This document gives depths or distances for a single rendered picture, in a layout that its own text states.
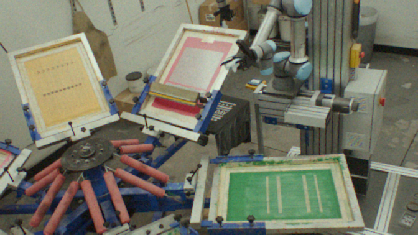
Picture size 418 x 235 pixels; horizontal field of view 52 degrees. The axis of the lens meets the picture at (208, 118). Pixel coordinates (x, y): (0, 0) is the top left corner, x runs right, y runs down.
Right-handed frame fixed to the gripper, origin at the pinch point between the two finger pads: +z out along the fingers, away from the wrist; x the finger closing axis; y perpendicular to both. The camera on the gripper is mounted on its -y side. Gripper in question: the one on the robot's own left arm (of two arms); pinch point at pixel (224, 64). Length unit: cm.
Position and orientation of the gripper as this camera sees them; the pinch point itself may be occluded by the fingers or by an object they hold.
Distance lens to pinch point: 228.2
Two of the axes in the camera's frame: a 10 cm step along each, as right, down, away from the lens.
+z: -7.8, 4.2, -4.6
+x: -5.8, -2.4, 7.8
